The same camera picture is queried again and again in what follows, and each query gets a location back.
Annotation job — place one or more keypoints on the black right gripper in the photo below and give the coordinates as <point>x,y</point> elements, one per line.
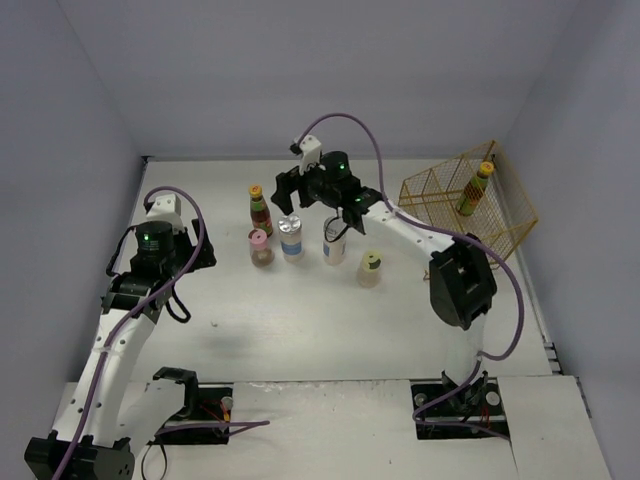
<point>305,189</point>

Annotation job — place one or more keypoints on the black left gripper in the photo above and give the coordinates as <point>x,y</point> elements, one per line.
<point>201,248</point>

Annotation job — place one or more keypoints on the yellow cap sauce bottle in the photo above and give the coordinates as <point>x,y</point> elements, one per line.
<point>259,210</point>
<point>475,189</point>

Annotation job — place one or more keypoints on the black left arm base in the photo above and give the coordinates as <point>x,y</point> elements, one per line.
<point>198,405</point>

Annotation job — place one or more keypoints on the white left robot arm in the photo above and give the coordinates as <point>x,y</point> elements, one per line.
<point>95,437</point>

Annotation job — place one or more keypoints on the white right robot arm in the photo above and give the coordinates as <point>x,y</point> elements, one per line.
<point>461,283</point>

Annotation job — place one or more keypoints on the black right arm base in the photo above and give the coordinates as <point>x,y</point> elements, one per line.
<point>475,413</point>

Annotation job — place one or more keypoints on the silver lid jar left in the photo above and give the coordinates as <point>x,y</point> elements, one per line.
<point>290,234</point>

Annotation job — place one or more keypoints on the silver lid jar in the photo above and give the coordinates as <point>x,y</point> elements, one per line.
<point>290,234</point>
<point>334,242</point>

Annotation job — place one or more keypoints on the silver lid jar right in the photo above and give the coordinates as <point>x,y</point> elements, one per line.
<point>334,242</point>

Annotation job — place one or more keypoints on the pink lid spice shaker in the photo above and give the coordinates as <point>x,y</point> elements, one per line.
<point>260,250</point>

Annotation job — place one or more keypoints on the yellow lid spice shaker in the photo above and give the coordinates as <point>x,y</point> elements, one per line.
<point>369,270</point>

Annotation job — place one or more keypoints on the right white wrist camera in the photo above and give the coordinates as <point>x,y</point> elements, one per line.
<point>309,149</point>

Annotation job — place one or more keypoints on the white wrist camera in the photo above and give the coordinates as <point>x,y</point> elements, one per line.
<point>166,208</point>
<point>309,149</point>

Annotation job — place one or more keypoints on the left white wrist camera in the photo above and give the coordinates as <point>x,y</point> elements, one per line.
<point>166,208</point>

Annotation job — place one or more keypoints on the gold wire basket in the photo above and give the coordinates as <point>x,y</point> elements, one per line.
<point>503,217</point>

